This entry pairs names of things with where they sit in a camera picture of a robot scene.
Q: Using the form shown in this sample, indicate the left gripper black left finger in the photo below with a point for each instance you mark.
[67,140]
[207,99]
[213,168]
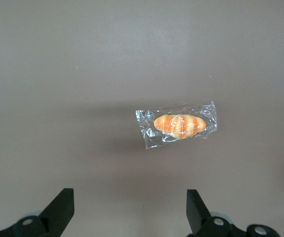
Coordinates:
[57,212]

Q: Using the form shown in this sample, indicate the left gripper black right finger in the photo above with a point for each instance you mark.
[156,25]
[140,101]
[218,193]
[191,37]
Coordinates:
[198,214]

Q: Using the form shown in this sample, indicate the plastic-wrapped bread roll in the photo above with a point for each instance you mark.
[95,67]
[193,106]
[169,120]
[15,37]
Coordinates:
[178,126]

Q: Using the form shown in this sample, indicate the brown table cover sheet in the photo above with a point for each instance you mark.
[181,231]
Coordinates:
[57,74]

